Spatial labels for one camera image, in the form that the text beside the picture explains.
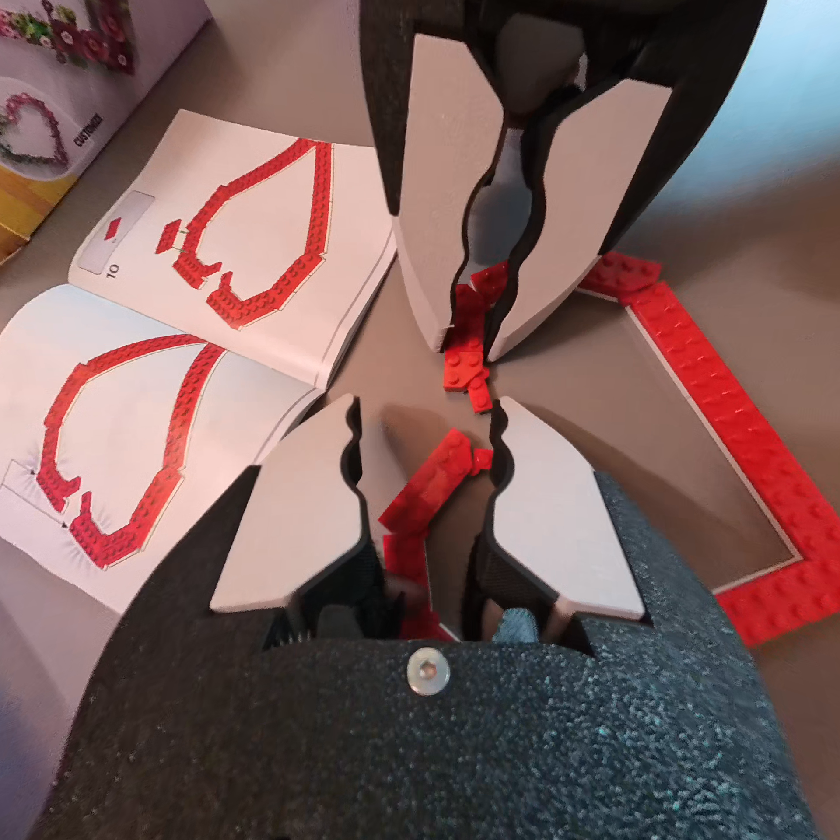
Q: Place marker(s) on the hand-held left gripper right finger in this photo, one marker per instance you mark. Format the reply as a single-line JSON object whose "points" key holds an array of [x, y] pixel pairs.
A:
{"points": [[558, 518]]}

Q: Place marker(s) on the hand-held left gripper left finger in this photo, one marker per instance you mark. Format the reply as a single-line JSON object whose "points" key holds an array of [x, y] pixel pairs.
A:
{"points": [[302, 518]]}

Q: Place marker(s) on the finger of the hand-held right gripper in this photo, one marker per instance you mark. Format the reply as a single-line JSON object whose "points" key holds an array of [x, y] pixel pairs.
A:
{"points": [[584, 197], [439, 164]]}

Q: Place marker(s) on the small red brick arc piece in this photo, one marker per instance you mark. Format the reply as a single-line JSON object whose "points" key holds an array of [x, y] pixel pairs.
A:
{"points": [[433, 479]]}

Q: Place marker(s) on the large red brick heart frame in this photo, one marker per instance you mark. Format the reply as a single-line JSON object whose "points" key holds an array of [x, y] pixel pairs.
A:
{"points": [[741, 426]]}

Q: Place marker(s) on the open instruction booklet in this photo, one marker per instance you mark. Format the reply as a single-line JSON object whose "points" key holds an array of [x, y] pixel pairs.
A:
{"points": [[262, 328]]}

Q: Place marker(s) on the yellow and white toy box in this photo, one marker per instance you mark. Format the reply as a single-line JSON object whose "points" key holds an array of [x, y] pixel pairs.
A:
{"points": [[85, 85]]}

